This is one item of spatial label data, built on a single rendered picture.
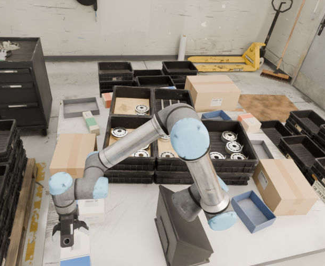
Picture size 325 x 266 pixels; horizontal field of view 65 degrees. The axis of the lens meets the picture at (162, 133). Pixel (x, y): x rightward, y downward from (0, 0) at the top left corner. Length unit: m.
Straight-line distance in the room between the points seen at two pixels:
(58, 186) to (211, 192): 0.53
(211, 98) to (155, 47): 2.79
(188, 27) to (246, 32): 1.17
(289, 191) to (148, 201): 0.79
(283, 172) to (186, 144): 1.00
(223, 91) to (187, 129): 1.49
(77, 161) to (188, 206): 0.68
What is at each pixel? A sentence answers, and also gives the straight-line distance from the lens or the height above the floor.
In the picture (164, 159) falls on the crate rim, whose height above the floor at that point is 0.92.
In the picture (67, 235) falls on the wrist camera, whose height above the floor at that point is 1.02.
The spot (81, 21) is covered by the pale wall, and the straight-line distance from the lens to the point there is 4.59.
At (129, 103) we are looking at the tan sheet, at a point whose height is 0.83.
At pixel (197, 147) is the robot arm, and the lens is 0.79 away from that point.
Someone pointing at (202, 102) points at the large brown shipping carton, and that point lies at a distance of 2.21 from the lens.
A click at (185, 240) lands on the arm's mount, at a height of 0.95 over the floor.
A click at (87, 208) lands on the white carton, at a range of 1.39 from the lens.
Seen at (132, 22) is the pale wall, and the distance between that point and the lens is 4.64.
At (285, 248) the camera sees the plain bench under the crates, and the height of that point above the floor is 0.70.
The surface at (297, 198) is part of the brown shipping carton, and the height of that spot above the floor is 0.86.
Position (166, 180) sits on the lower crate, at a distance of 1.57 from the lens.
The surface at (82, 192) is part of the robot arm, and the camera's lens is 0.93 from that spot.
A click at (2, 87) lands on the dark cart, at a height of 0.64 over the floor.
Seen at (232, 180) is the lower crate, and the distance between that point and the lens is 1.65.
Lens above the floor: 1.92
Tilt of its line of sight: 39 degrees down
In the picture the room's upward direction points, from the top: 7 degrees clockwise
